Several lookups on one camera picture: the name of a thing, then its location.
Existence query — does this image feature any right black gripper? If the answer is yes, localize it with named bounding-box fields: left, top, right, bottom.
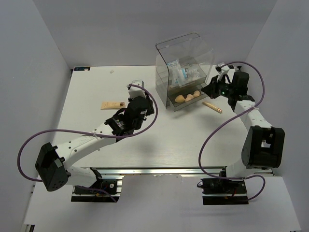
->
left=201, top=75, right=234, bottom=100

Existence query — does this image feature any beige makeup sponge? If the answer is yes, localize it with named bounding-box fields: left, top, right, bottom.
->
left=185, top=94, right=194, bottom=102
left=175, top=95, right=185, bottom=103
left=193, top=90, right=200, bottom=98

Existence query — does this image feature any beige makeup tube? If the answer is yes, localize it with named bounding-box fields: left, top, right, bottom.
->
left=100, top=101, right=126, bottom=110

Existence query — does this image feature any white blue sachet packet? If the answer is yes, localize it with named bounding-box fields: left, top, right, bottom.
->
left=168, top=60, right=186, bottom=87

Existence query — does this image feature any clear acrylic organizer box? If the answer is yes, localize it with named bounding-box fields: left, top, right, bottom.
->
left=155, top=32, right=214, bottom=111

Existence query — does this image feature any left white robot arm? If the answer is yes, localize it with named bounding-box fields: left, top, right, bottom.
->
left=35, top=96, right=155, bottom=193

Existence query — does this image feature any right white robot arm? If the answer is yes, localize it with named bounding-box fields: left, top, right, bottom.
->
left=202, top=71, right=285, bottom=193

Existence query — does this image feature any beige rose-gold lipstick pen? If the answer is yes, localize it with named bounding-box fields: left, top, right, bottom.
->
left=202, top=101, right=222, bottom=114

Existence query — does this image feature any left blue table label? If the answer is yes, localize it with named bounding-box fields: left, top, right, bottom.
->
left=73, top=67, right=90, bottom=72

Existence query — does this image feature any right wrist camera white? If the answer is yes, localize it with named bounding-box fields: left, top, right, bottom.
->
left=215, top=63, right=234, bottom=82

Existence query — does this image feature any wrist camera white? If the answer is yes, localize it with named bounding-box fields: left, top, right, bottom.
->
left=127, top=79, right=146, bottom=100
left=215, top=63, right=234, bottom=82

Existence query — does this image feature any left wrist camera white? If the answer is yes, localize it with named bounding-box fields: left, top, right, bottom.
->
left=127, top=79, right=146, bottom=100

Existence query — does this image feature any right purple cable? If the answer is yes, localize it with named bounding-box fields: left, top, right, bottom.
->
left=198, top=61, right=266, bottom=201

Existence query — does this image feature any purple cable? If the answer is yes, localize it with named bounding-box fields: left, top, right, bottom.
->
left=198, top=61, right=266, bottom=201
left=18, top=83, right=159, bottom=203

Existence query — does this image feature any aluminium rail front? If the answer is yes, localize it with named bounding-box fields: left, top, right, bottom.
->
left=72, top=165, right=273, bottom=176

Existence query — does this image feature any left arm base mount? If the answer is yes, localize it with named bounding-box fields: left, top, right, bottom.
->
left=71, top=168, right=120, bottom=203

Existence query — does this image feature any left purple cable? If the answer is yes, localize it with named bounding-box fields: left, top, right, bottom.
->
left=18, top=83, right=159, bottom=203

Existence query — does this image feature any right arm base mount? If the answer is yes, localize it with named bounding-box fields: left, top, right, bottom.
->
left=197, top=178, right=249, bottom=205

